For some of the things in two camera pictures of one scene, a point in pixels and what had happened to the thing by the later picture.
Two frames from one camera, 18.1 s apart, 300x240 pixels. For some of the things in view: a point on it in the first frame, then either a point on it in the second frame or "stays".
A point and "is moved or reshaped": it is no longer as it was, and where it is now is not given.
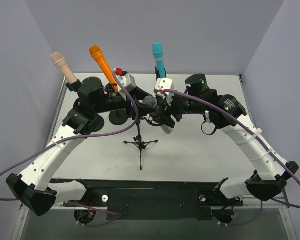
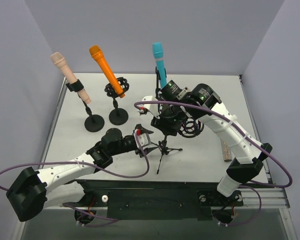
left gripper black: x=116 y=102 -> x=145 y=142
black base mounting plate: x=157 y=200 stays
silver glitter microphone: x=151 y=101 is moved or reshaped
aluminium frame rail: x=250 y=202 stays
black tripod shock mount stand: x=138 y=141 is moved or reshaped
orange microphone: x=96 y=51 stays
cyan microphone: x=158 y=53 stays
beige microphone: x=59 y=62 stays
